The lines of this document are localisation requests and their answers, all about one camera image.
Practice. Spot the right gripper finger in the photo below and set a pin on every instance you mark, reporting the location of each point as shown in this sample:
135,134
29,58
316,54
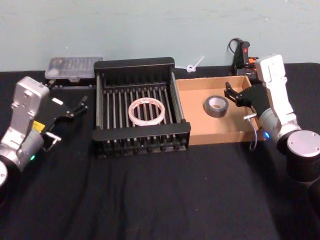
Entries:
233,96

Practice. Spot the black table cloth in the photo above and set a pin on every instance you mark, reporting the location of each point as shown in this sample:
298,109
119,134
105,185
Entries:
160,212

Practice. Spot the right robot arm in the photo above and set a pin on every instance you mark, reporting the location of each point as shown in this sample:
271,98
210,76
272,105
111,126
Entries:
275,75

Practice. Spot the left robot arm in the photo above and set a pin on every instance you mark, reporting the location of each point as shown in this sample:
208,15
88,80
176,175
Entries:
25,100

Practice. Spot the shallow brown cardboard tray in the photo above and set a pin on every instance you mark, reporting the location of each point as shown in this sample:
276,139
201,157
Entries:
195,120

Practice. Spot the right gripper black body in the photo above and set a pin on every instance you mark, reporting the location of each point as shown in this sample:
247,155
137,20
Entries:
256,97

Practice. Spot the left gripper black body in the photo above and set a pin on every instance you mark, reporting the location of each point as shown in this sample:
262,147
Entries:
56,110

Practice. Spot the roll of white tape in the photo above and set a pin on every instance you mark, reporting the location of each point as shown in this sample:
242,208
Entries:
130,112

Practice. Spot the black rack with steel bars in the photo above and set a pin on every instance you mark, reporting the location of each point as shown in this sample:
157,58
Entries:
140,131

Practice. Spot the clear plastic case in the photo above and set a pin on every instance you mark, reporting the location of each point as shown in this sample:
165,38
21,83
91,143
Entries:
72,67

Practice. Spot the roll of silver tape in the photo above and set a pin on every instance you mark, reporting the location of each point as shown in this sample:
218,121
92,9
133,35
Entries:
212,112

